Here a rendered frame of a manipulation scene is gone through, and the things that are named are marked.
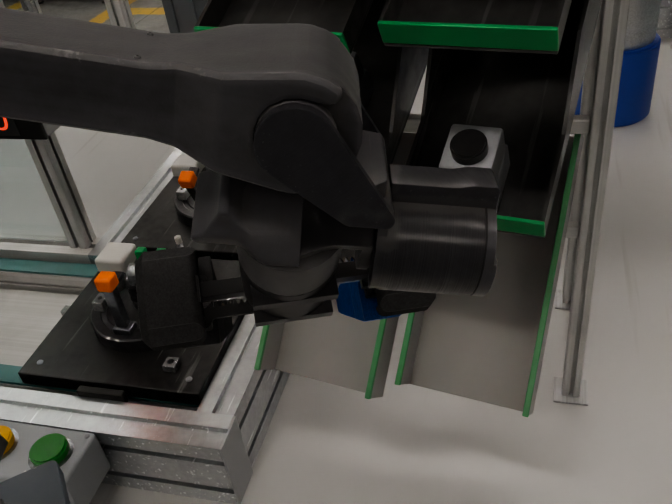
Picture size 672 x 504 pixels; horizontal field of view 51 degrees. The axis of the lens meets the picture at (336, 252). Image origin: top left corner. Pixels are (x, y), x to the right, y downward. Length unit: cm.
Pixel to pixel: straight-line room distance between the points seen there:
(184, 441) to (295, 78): 56
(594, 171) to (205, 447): 48
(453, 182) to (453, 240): 3
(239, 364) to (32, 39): 60
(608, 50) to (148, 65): 45
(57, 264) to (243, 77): 88
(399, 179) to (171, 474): 58
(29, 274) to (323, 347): 54
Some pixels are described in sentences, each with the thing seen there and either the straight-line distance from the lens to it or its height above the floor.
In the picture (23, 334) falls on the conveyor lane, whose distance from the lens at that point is 110.
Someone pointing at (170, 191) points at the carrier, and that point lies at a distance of 119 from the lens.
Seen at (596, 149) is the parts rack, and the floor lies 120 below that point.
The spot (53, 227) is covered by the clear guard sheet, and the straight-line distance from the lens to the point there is 116.
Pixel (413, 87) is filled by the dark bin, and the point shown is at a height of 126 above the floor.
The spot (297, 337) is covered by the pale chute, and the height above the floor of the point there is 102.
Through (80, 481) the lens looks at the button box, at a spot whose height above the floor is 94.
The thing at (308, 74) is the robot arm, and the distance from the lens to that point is 29.
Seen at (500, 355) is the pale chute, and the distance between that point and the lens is 74.
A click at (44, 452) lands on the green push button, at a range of 84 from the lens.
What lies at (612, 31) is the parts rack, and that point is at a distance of 67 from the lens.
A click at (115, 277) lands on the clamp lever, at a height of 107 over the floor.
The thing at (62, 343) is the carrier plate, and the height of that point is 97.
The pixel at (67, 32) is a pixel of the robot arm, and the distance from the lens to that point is 34.
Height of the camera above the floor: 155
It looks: 37 degrees down
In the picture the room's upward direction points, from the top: 8 degrees counter-clockwise
